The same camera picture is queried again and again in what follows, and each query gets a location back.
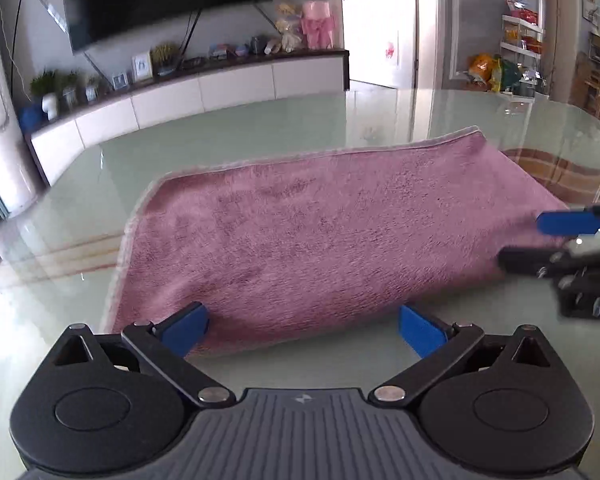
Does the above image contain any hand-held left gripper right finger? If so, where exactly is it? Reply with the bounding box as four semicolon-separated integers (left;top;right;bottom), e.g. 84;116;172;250
369;304;564;406

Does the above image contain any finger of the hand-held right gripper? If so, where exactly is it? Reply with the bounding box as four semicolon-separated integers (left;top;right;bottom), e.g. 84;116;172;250
497;246;579;279
536;197;600;237

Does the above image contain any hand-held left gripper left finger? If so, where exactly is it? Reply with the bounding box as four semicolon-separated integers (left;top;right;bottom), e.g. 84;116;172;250
40;301;237;407

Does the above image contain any pink towel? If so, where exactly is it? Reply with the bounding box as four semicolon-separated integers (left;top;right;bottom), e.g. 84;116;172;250
100;127;574;359

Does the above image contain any green bag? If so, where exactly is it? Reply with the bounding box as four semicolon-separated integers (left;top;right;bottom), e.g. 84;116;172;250
490;57;524;94

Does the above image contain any orange bag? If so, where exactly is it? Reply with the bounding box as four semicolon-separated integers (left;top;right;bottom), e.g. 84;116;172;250
467;54;496;81

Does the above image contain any white shelf rack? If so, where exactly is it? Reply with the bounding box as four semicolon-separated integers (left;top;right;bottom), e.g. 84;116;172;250
500;0;546;99

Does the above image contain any white television cabinet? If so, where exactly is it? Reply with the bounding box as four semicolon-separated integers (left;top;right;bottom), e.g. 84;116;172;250
30;49;351;187

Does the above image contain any blue pot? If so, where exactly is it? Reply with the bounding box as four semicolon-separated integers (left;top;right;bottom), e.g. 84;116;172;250
19;104;44;134

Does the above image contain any yellow green potted plant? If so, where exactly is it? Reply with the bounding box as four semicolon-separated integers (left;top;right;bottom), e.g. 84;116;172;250
151;42;180;76

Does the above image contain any potted plant white pot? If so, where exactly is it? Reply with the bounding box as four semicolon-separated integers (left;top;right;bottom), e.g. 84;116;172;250
30;69;61;121

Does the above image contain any white door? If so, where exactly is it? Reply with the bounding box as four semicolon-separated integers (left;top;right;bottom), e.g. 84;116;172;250
339;0;419;90

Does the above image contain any white tower air conditioner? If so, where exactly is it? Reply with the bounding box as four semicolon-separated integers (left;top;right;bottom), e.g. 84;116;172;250
0;0;44;214

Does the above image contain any pink gift box with bow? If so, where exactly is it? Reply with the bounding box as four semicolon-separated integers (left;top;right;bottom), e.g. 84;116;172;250
300;1;337;51

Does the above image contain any plush bear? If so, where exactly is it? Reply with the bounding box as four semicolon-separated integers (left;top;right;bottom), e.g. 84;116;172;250
275;2;304;54

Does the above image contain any white photo frame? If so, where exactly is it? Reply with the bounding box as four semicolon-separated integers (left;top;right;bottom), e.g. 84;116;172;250
131;51;154;83

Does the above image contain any black television cable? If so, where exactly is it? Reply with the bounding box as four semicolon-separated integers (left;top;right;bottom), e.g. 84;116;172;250
177;9;204;69

